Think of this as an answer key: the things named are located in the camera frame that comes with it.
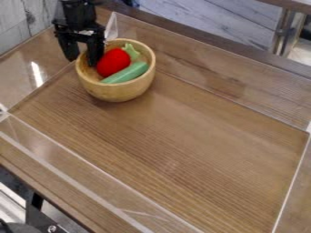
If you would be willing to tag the black table leg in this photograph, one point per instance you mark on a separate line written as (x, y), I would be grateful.
(37, 201)

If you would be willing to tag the green rectangular block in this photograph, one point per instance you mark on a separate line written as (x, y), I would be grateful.
(126, 74)

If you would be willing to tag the wooden bowl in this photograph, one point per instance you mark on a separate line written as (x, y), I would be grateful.
(122, 91)

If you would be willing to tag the metal frame in background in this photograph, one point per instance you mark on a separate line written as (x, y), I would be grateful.
(289, 27)

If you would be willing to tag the red fruit with green leaf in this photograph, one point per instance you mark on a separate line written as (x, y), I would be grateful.
(116, 59)

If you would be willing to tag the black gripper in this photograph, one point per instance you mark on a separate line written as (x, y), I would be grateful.
(74, 21)

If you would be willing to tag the clear acrylic tray wall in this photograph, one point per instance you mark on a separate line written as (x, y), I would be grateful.
(101, 203)

